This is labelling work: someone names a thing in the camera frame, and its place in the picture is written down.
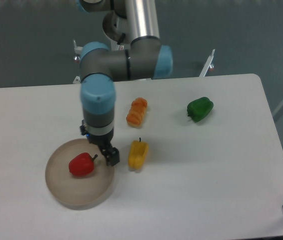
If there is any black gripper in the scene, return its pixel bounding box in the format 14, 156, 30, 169
79, 119, 120, 167

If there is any beige round plate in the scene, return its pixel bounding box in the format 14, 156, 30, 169
45, 138, 116, 210

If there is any green bell pepper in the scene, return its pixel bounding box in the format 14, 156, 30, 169
186, 97, 214, 123

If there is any yellow bell pepper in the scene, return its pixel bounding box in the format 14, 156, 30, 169
128, 137, 149, 170

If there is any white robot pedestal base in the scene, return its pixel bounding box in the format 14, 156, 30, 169
71, 11, 216, 85

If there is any orange bell pepper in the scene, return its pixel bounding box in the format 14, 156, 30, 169
126, 97, 148, 127

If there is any red bell pepper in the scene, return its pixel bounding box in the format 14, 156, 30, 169
68, 152, 98, 177

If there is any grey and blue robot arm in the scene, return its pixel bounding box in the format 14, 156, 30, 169
77, 0, 173, 167

